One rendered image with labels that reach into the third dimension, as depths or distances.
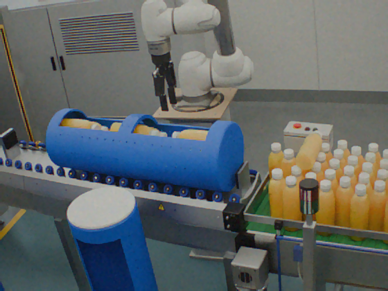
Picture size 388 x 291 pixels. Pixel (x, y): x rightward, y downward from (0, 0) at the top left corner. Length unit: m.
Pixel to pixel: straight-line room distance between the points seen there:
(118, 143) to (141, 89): 1.85
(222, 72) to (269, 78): 2.41
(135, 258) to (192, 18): 0.95
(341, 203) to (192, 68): 1.19
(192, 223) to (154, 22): 0.85
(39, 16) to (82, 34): 0.42
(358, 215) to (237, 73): 1.14
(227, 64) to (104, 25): 1.52
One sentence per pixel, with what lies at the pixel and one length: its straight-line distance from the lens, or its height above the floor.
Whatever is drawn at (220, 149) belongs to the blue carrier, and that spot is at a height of 1.18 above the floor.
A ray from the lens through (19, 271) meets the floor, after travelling 3.64.
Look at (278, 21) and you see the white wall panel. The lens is 4.88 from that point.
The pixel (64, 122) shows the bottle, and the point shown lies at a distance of 2.48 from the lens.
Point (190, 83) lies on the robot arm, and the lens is 2.76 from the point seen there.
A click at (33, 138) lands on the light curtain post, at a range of 3.23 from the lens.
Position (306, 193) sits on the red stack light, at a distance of 1.61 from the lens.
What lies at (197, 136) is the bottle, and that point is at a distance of 2.10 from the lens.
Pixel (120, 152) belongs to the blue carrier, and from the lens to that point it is 2.21.
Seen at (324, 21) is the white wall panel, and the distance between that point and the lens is 4.83.
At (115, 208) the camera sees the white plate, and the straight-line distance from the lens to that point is 2.05.
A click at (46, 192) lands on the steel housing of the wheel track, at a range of 2.67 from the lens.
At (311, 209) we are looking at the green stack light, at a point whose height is 1.18.
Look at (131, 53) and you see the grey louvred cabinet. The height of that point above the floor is 0.99.
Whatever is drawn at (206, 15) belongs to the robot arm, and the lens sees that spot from 1.93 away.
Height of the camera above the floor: 2.15
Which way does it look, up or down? 28 degrees down
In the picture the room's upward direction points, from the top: 9 degrees counter-clockwise
